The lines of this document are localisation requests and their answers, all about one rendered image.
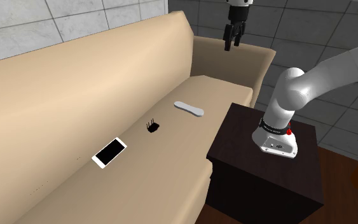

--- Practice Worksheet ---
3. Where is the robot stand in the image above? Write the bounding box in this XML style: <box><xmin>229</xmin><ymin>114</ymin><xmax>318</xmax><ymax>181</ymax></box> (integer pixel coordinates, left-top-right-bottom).
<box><xmin>205</xmin><ymin>102</ymin><xmax>325</xmax><ymax>224</ymax></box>

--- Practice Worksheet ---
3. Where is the beige sofa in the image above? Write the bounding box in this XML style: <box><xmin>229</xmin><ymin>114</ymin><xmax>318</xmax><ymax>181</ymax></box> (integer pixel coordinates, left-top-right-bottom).
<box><xmin>0</xmin><ymin>10</ymin><xmax>277</xmax><ymax>224</ymax></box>

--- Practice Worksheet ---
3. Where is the small black router with antennas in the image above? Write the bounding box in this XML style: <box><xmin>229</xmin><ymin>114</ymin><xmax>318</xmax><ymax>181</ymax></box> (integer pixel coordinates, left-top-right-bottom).
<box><xmin>145</xmin><ymin>118</ymin><xmax>160</xmax><ymax>134</ymax></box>

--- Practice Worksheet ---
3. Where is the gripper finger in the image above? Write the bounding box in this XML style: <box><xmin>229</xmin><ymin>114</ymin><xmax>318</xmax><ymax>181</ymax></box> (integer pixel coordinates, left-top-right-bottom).
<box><xmin>223</xmin><ymin>23</ymin><xmax>235</xmax><ymax>52</ymax></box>
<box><xmin>233</xmin><ymin>20</ymin><xmax>246</xmax><ymax>47</ymax></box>

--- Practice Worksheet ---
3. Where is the white smartphone with black screen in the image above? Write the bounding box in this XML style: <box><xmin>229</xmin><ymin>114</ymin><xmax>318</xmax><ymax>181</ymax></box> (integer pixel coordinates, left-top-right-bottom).
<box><xmin>91</xmin><ymin>137</ymin><xmax>128</xmax><ymax>169</ymax></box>

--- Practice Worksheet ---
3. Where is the grey remote control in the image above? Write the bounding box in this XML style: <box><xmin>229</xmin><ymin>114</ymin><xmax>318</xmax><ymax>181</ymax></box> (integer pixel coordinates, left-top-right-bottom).
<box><xmin>174</xmin><ymin>101</ymin><xmax>205</xmax><ymax>118</ymax></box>

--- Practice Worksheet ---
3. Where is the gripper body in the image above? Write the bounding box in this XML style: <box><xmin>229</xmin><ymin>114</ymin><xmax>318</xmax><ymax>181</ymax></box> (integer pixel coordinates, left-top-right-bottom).
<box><xmin>228</xmin><ymin>5</ymin><xmax>250</xmax><ymax>27</ymax></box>

